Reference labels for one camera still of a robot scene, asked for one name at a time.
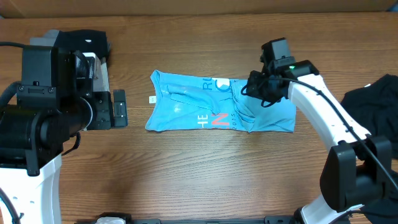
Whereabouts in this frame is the light blue printed t-shirt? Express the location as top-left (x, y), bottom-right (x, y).
top-left (146, 70), bottom-right (296, 133)

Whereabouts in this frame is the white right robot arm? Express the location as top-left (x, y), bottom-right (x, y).
top-left (241, 60), bottom-right (397, 223)

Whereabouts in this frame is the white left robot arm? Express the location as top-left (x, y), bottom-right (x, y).
top-left (1, 45), bottom-right (128, 223)

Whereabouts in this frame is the black folded garment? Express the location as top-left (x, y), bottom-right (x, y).
top-left (54, 29), bottom-right (110, 59)

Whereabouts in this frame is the grey folded garment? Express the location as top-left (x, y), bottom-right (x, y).
top-left (29, 29), bottom-right (110, 93)

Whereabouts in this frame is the black cloth pile right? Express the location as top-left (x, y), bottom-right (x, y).
top-left (341, 74), bottom-right (397, 143)

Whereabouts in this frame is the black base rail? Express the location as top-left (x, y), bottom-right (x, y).
top-left (75, 212), bottom-right (303, 224)

